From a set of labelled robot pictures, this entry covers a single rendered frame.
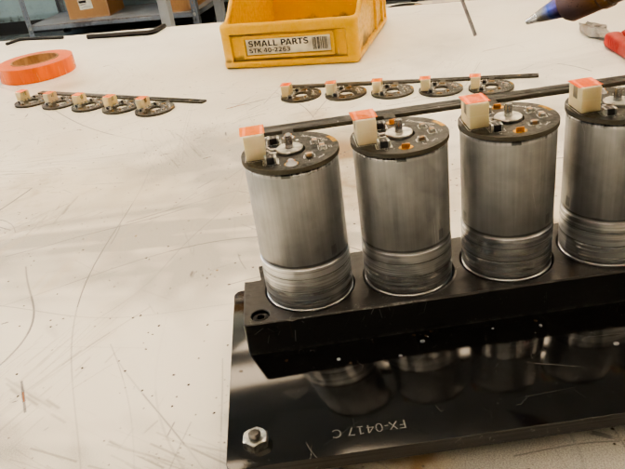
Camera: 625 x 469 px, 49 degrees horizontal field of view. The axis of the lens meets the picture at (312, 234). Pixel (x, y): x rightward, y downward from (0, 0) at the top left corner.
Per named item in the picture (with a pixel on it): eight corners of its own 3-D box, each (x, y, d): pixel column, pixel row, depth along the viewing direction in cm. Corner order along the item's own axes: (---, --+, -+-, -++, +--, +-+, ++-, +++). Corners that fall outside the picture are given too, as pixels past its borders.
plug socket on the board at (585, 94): (610, 110, 17) (613, 84, 17) (577, 114, 17) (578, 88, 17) (596, 100, 18) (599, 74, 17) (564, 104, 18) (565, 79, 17)
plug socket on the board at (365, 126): (388, 141, 17) (386, 116, 17) (354, 147, 17) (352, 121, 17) (383, 130, 18) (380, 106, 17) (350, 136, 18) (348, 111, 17)
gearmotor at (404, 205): (462, 315, 19) (458, 140, 16) (374, 328, 19) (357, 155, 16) (441, 268, 21) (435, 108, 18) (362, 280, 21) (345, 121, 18)
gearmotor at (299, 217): (361, 330, 19) (342, 157, 16) (272, 342, 19) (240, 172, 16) (351, 282, 21) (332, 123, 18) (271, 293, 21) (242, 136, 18)
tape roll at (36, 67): (-11, 80, 55) (-17, 65, 55) (56, 60, 59) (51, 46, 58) (19, 89, 52) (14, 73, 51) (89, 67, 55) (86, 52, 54)
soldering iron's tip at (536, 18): (525, 35, 15) (566, 17, 14) (517, 14, 15) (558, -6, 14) (536, 29, 15) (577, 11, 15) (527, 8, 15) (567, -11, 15)
